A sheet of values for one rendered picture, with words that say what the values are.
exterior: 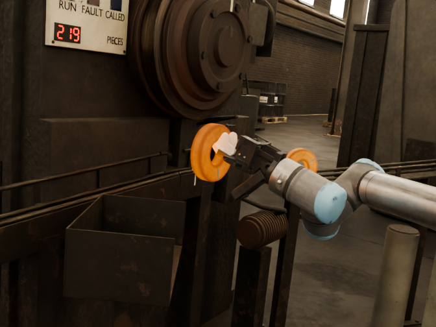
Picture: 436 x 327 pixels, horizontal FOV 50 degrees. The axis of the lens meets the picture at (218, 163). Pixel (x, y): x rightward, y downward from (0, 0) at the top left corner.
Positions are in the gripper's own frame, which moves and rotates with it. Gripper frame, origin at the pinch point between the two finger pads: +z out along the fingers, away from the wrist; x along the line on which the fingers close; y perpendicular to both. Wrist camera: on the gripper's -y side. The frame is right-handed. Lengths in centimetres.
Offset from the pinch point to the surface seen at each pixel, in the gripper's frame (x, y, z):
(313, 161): -69, -11, -2
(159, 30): 1.4, 21.8, 28.5
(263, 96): -915, -159, 497
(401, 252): -79, -28, -44
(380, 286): -80, -45, -43
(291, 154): -60, -10, 4
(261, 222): -45, -33, -2
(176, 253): 18.3, -21.4, -12.0
